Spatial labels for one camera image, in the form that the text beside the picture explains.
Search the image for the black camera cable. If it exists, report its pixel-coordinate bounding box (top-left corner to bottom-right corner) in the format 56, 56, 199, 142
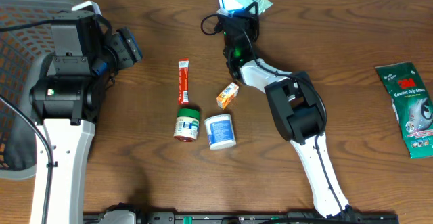
0, 19, 58, 224
200, 13, 346, 215

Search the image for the black right camera cable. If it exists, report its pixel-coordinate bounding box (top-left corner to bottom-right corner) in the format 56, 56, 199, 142
200, 13, 346, 215

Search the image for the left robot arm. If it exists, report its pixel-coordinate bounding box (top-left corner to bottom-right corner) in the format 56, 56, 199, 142
29, 10, 143, 223

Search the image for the black left camera cable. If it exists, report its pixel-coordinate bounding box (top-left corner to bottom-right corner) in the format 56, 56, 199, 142
0, 19, 58, 224

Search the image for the green 3M gloves package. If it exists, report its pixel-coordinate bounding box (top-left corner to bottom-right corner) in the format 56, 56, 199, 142
375, 62, 432, 159

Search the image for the red box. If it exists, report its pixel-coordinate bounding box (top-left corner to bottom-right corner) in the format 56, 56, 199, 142
178, 58, 189, 105

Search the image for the white barcode scanner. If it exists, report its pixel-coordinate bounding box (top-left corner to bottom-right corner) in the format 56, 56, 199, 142
217, 0, 246, 16

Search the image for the grey plastic shopping basket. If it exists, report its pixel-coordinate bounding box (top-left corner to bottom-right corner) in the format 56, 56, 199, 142
1, 0, 83, 180

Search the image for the black mounting rail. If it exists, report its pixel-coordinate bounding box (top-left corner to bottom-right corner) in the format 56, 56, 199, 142
83, 210, 399, 224

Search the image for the green lid jar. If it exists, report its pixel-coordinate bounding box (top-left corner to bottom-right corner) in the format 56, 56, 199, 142
173, 108, 201, 142

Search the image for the white cotton swab tub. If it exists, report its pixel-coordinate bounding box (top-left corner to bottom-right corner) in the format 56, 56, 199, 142
204, 114, 236, 150

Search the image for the orange Kleenex tissue pack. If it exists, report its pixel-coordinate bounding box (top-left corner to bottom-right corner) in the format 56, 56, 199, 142
216, 82, 239, 109

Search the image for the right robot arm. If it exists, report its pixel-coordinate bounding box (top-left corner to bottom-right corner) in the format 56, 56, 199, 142
214, 2, 352, 221

